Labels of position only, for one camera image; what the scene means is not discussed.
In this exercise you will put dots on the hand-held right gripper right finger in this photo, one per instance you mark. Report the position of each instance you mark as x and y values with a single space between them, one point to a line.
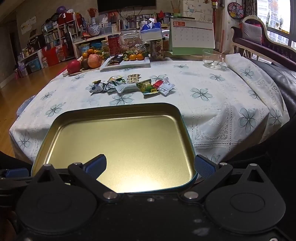
203 165

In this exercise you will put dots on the blue round stool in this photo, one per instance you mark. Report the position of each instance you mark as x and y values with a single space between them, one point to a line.
23 107

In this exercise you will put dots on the green foil candy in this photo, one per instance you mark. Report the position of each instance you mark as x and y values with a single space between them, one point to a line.
121 81

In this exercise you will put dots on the red white snack packet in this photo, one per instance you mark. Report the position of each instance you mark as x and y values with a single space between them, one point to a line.
164 86

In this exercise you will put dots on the black leather seat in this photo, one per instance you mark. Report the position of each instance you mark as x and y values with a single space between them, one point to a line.
282 78

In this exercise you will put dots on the blue storage box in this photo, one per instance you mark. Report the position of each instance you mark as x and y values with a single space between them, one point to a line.
34 64

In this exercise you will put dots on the green yellow snack packet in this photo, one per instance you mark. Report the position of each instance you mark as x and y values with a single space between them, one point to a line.
145 86

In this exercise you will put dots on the grey cushion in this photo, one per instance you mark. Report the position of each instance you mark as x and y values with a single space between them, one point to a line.
252 33

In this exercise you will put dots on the brown patterned snack packet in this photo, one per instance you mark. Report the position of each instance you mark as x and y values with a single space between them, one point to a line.
133 78

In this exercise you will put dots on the red flower bunch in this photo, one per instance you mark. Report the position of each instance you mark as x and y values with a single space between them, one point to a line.
92 11

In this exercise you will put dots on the red gift box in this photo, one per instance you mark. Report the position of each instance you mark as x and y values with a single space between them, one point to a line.
53 56

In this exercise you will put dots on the purple ball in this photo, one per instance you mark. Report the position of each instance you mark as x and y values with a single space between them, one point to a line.
61 9

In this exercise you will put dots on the dark purple fruit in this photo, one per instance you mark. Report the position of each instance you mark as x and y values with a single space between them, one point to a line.
85 63

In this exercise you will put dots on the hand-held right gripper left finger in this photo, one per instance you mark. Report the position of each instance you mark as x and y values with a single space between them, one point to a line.
98 163

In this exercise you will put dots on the patterned curtain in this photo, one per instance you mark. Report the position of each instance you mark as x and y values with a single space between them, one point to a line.
251 7

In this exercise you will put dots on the cyan plastic bucket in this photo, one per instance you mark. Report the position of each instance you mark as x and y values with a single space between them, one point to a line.
83 47

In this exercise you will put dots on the desk calendar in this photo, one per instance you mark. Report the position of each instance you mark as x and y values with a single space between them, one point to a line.
192 34

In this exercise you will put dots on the grey silver snack packet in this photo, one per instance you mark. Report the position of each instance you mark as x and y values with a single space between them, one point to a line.
127 88

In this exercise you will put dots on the dark patterned snack box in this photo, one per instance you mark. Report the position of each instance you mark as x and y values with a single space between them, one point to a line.
158 49

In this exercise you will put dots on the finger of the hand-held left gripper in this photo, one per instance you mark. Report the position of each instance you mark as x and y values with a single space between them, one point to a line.
17 173

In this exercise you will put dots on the window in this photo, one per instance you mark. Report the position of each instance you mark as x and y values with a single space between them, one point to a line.
277 14

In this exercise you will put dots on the pink apple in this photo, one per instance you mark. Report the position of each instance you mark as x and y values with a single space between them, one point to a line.
94 60

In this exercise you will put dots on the white rectangular plate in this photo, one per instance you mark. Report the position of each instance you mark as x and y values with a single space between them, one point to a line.
136 63

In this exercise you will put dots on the pile of tangerines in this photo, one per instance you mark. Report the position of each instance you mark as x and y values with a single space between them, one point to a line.
90 51

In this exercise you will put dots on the blue plastic bin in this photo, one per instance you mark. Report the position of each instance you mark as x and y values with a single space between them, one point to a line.
96 44

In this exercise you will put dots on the wooden fruit board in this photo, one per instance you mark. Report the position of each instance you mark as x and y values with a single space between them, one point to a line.
76 70

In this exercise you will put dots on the person's black clothing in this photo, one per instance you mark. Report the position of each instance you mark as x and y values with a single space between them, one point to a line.
277 150

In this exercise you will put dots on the green white snack packet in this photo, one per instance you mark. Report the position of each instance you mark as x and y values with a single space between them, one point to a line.
111 86

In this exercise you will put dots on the blue white porcelain vase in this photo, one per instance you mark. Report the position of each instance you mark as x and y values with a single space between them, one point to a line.
94 29

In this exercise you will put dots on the orange silver snack packet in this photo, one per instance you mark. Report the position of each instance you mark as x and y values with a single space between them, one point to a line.
114 78

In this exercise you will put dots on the clear glass mug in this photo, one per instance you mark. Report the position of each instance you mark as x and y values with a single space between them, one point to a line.
144 47

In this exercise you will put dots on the large glass jar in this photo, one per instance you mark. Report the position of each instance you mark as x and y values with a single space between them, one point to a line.
129 41

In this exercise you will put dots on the navy white snack packet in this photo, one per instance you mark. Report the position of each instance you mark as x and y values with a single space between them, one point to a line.
96 88

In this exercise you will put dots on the television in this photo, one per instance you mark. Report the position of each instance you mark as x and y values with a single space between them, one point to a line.
126 5

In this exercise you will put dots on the cartoon wall poster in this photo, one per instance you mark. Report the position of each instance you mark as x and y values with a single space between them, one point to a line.
196 9

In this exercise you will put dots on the gold tin tray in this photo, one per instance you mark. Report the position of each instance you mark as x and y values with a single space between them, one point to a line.
120 139

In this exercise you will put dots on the glass jar yellow lid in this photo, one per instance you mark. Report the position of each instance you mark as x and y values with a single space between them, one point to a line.
105 46

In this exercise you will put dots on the blue white tissue box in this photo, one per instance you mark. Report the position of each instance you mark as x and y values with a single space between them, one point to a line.
150 30

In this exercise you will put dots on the gold foil candy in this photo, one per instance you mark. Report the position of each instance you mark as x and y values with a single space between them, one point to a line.
97 81

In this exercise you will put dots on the red can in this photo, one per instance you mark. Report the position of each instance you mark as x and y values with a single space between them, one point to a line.
114 44

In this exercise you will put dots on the red apple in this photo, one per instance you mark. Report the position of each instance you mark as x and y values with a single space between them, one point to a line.
74 66

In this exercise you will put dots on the round colourful wall decoration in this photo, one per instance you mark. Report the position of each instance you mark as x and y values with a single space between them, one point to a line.
235 10

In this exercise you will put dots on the cream framed chaise sofa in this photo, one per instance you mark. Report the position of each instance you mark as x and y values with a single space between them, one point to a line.
272 49

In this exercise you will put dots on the single tangerine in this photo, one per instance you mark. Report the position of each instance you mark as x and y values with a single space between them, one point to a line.
133 57
140 56

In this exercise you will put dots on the glass bowl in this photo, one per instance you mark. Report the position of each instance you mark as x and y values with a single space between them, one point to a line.
211 60

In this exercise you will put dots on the bookshelf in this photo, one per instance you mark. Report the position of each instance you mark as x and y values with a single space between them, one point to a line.
53 37

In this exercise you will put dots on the black chocolate packet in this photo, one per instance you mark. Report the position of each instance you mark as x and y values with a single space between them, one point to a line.
116 58

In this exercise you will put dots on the floral white tablecloth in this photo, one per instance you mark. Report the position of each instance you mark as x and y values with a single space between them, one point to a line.
208 111

